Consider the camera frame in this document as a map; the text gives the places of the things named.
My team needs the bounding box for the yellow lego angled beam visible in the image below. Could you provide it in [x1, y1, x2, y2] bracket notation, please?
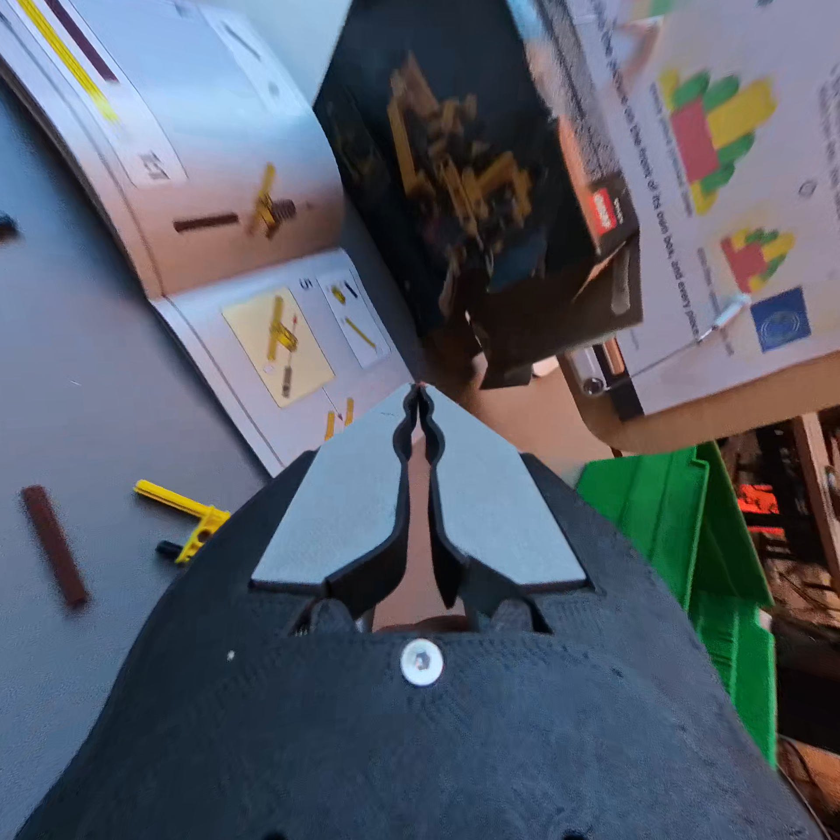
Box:
[133, 479, 232, 565]

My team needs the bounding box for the brown lego axle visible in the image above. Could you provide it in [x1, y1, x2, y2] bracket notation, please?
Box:
[20, 484, 90, 609]

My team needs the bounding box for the black lego set box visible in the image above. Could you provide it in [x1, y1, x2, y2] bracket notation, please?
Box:
[311, 0, 645, 392]

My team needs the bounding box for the green plastic bin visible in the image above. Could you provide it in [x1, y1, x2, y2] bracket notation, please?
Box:
[576, 441, 780, 770]

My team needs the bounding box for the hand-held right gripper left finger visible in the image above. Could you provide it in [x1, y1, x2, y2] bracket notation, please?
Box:
[249, 382, 421, 621]

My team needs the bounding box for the lego instruction booklet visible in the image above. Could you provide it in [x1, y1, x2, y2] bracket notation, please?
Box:
[0, 0, 422, 480]

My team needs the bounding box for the printed task sheet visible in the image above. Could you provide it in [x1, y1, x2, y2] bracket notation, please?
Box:
[564, 0, 840, 419]

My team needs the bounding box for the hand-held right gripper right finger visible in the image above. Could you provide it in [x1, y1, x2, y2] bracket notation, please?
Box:
[419, 382, 588, 632]

